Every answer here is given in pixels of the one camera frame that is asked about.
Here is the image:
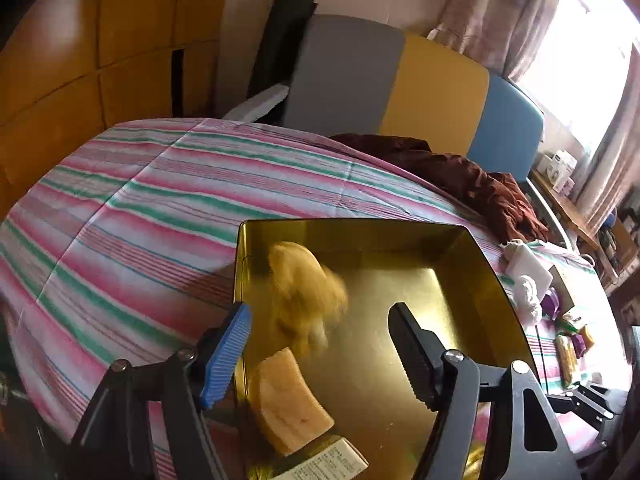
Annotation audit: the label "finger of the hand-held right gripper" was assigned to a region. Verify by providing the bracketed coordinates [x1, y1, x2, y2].
[547, 382, 628, 423]

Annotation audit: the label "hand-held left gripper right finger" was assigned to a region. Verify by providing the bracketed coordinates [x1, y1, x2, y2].
[387, 302, 583, 480]

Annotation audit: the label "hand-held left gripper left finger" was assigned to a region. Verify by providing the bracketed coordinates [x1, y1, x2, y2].
[65, 302, 253, 480]

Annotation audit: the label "gold metal tin box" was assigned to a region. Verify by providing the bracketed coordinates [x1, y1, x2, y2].
[232, 219, 538, 480]

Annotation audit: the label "yellow sponge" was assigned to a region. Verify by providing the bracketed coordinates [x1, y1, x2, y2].
[248, 347, 335, 457]

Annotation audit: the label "yellow plastic bag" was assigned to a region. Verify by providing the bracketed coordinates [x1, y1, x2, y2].
[267, 241, 349, 351]

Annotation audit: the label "white plastic bag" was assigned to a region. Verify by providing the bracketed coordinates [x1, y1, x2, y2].
[515, 276, 543, 322]

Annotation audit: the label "yellow green snack packet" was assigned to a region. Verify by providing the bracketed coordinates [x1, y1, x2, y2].
[272, 436, 368, 480]

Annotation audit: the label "white foam block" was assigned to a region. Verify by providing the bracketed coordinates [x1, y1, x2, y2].
[505, 245, 553, 288]

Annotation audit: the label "small cardboard box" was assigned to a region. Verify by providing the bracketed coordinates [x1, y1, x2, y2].
[548, 264, 576, 311]

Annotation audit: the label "striped bed sheet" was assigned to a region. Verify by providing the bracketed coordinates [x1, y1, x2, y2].
[0, 117, 631, 480]

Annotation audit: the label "brown cloth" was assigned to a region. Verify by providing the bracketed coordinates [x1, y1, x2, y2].
[330, 133, 551, 246]

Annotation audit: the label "wooden side table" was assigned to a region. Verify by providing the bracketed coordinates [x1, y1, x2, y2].
[530, 170, 601, 251]

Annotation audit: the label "white boxes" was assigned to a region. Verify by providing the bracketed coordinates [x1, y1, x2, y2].
[537, 150, 579, 195]

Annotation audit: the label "pink curtain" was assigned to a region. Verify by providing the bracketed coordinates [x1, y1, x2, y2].
[427, 0, 568, 81]
[570, 45, 640, 231]

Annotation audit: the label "white grey pad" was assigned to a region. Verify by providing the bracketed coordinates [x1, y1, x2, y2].
[222, 84, 291, 123]

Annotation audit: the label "grey yellow blue headboard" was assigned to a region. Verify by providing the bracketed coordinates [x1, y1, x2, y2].
[282, 14, 545, 183]

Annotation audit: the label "black rolled mat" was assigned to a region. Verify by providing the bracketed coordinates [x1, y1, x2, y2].
[247, 0, 318, 98]

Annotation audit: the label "wooden wardrobe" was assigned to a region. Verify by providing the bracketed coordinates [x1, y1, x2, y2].
[0, 0, 233, 221]

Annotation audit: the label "window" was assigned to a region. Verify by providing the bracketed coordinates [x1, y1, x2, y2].
[515, 0, 636, 161]

